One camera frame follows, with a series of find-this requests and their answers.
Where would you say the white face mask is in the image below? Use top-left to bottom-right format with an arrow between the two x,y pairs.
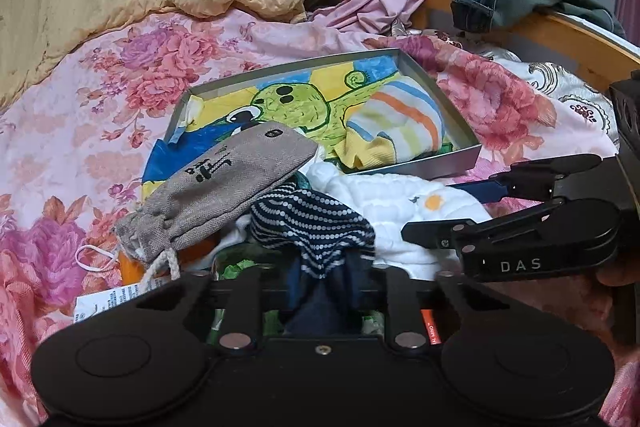
75,244 -> 121,273

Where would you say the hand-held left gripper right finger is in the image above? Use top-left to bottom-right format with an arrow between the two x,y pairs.
384,267 -> 509,353

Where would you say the small orange tag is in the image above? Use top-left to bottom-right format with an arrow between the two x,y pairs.
420,309 -> 444,346

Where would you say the white paper label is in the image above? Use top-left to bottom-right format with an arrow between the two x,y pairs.
75,282 -> 152,326

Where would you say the navy striped sock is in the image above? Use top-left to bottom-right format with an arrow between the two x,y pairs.
249,189 -> 377,339

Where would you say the grey drawstring pouch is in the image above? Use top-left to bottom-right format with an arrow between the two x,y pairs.
115,122 -> 320,281

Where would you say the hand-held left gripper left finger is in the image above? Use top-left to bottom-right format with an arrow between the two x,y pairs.
134,267 -> 264,353

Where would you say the white quilted cloth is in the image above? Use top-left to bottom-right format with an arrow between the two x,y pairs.
305,162 -> 494,283

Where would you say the pastel striped cloth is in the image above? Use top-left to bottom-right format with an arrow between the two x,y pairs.
334,77 -> 447,170

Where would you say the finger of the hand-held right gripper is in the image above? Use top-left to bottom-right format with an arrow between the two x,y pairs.
401,201 -> 601,284
452,154 -> 604,204

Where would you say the plain white cloth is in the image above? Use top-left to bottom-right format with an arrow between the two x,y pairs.
200,213 -> 254,269

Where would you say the wooden bed frame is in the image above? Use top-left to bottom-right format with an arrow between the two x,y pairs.
410,0 -> 640,80

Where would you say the pink floral bedsheet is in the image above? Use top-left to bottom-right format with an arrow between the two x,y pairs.
0,9 -> 640,427

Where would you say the cartoon printed cloth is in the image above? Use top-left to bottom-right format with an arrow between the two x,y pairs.
141,57 -> 457,200

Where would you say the orange packet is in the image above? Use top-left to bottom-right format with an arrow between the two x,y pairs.
117,233 -> 221,292

